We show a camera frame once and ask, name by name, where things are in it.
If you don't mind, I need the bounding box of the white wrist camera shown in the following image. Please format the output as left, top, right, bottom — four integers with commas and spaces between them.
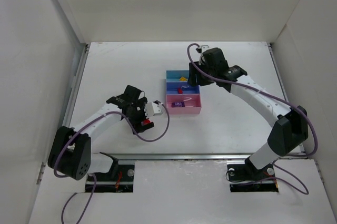
196, 45, 210, 65
144, 100, 164, 118

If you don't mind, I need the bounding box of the light blue container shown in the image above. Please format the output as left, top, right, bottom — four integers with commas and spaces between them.
166, 70, 189, 82

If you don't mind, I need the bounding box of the pink container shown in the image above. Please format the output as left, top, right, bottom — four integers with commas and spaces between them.
166, 94, 202, 115

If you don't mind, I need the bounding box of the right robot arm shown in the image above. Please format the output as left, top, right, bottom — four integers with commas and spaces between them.
188, 44, 308, 180

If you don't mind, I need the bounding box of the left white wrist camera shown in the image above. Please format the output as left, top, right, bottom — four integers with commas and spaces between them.
144, 100, 164, 118

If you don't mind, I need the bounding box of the red lego brick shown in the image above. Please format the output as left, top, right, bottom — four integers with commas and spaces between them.
142, 119, 151, 126

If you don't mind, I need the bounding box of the purple butterfly lego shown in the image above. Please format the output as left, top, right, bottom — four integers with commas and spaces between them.
171, 101, 185, 108

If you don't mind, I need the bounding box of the metal rail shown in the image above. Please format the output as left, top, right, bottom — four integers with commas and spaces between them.
100, 152, 306, 161

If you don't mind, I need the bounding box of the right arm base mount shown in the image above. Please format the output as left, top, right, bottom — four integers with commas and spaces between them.
225, 164, 279, 192

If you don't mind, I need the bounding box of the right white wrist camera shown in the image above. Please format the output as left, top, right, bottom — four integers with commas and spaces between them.
196, 45, 210, 65

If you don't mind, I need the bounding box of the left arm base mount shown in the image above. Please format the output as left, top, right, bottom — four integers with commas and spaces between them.
94, 164, 135, 193

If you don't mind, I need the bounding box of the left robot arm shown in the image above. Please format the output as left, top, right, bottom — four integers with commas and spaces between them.
47, 85, 162, 180

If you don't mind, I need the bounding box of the dark blue container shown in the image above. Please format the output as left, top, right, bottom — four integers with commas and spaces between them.
166, 82, 200, 95

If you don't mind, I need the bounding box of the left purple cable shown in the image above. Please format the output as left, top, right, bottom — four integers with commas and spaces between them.
53, 91, 170, 224

